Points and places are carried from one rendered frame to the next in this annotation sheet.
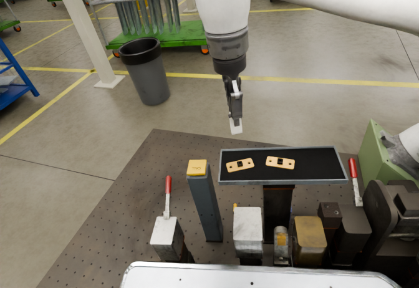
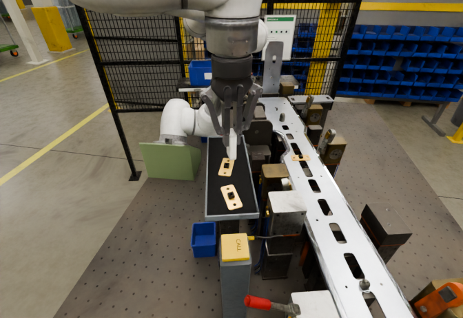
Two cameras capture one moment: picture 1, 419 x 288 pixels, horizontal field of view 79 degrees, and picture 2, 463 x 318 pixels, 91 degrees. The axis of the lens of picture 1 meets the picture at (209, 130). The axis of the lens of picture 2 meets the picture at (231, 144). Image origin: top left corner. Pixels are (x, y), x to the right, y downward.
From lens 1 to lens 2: 0.75 m
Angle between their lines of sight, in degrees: 78
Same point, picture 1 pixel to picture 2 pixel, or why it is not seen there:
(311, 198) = (190, 215)
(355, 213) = (255, 149)
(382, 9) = not seen: hidden behind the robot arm
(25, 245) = not seen: outside the picture
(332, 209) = (258, 155)
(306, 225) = (271, 171)
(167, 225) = (306, 305)
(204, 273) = (328, 261)
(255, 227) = (289, 195)
